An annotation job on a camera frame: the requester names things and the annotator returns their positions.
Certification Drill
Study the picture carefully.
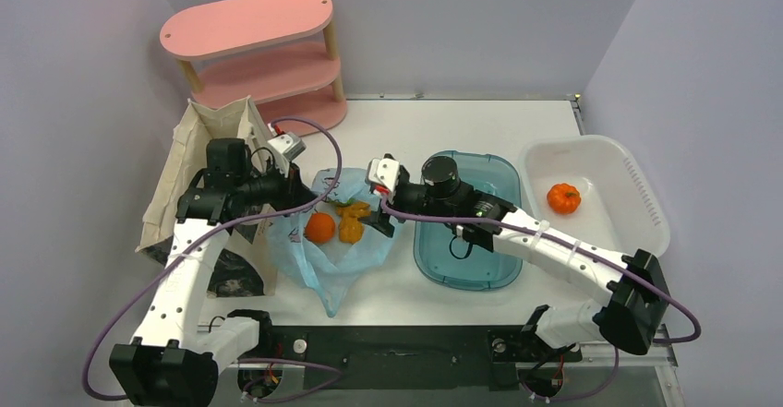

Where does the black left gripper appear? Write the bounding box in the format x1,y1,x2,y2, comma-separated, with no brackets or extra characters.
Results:
235,156,318,218

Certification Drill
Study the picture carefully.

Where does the yellow-orange bumpy food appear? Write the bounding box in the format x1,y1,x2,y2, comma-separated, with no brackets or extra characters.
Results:
335,201,371,245

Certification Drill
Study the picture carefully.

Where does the orange mandarin fruit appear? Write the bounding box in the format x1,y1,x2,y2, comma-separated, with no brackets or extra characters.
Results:
304,212,337,245

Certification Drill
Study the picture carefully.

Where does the small orange pumpkin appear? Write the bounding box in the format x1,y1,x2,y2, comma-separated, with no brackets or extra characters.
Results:
546,183,582,215

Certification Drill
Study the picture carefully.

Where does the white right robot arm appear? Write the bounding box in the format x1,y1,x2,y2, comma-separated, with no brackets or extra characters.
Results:
363,154,672,360

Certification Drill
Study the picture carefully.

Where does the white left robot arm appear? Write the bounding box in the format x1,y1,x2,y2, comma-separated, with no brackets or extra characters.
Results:
109,134,316,406

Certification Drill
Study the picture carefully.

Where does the teal transparent plastic tub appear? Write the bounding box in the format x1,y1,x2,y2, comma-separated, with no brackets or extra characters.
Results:
413,150,523,292

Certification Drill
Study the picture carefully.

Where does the beige canvas tote bag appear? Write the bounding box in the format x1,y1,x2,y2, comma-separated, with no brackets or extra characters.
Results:
136,97,278,297

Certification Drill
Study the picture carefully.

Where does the pink three-tier shelf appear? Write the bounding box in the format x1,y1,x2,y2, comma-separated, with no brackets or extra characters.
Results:
160,0,348,128

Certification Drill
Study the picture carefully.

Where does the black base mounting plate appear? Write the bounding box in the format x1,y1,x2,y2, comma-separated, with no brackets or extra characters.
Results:
241,326,582,391

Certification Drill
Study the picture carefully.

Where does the white plastic basket tub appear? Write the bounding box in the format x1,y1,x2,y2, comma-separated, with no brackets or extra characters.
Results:
516,135,670,257

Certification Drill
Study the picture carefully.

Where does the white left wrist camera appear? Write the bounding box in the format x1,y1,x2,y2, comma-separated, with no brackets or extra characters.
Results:
266,125,307,173

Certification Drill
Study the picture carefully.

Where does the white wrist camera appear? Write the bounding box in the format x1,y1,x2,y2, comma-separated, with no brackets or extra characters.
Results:
266,125,307,173
366,153,409,200

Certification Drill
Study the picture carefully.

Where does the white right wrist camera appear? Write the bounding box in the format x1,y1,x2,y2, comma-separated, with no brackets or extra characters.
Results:
366,153,409,200

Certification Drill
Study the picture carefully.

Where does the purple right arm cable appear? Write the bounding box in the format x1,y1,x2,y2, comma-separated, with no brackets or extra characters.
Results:
379,198,703,404

